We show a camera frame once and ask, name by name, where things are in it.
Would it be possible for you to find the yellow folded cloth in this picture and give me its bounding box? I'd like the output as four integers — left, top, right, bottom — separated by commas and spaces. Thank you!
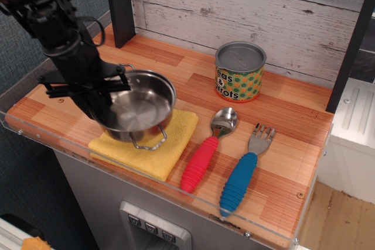
88, 109, 199, 181

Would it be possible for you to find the orange object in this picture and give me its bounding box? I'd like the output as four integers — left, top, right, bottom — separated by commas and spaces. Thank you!
21, 237, 52, 250

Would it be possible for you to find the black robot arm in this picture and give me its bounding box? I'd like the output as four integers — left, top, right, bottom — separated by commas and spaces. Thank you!
1, 0, 131, 123

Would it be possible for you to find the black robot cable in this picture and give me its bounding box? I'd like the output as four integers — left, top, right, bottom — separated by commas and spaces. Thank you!
76, 15, 105, 47

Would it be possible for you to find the peas and carrots tin can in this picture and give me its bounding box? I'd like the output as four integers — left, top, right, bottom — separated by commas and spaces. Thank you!
215, 41, 267, 103

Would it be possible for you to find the white cabinet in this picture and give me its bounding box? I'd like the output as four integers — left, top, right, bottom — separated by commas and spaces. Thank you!
317, 78, 374, 203

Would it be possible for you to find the blue handled fork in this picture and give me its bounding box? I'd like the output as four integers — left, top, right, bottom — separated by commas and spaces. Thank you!
219, 124, 275, 221

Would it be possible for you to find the stainless steel pot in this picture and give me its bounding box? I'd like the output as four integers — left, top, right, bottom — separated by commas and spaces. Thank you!
91, 64, 176, 150

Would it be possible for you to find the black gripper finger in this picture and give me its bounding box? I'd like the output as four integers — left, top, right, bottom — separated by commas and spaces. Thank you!
71, 94, 101, 119
94, 91, 113, 114

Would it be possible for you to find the black vertical post left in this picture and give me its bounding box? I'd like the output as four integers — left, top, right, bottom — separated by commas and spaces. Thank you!
108, 0, 136, 48

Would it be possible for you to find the black vertical post right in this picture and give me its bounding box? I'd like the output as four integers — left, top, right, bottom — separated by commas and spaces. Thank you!
326, 0, 374, 114

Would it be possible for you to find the red handled spoon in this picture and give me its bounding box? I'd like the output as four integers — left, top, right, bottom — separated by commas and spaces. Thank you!
180, 107, 238, 193

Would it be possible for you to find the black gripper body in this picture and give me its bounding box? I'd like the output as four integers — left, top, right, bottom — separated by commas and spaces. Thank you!
37, 40, 132, 100

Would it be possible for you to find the black vertical post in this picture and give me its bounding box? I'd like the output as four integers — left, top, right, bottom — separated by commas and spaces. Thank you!
108, 0, 136, 48
326, 0, 374, 114

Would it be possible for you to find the silver dispenser panel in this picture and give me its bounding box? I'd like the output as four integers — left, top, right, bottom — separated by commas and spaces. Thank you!
120, 201, 193, 249

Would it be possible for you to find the clear acrylic guard rail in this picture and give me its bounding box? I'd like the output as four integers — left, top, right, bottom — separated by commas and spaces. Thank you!
6, 28, 333, 249

